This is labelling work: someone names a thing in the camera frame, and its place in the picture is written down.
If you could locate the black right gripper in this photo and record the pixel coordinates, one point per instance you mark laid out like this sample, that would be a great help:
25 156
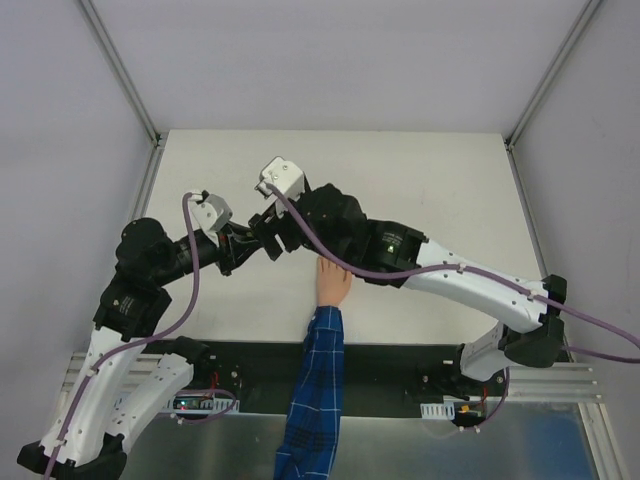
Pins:
280 231

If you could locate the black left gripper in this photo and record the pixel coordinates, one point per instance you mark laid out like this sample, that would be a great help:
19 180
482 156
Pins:
226 250

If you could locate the blue plaid sleeve forearm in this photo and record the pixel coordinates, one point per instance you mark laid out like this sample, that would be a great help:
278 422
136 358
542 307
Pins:
312 429

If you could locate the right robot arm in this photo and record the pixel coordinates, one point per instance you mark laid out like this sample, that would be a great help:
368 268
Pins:
528 331

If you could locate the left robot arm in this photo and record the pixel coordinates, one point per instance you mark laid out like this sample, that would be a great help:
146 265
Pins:
94 433

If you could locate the person's hand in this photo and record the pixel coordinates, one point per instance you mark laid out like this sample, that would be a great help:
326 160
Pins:
333 283

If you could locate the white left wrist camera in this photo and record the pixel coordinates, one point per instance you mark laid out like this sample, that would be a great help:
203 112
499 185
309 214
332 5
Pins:
211 213

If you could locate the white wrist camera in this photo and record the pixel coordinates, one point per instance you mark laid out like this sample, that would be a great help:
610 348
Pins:
211 213
285 175

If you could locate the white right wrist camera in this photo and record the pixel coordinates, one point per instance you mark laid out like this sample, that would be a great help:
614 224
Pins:
285 175

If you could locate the aluminium table edge rail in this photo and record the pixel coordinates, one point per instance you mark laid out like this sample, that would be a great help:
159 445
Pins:
134 301

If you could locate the left aluminium frame post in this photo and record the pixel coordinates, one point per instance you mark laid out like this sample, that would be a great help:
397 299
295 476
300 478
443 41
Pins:
109 50

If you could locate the aluminium frame post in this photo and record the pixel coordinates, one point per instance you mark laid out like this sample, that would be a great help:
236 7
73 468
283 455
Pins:
109 50
587 14

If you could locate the left white cable duct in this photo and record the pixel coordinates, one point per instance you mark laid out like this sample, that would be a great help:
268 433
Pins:
184 404

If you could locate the white cable duct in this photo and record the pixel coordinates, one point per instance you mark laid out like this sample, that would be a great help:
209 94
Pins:
438 411
184 404

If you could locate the right white cable duct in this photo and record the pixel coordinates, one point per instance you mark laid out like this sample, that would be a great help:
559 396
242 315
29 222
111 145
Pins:
438 411

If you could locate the right aluminium frame post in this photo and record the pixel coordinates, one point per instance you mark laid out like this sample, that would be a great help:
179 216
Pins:
587 14

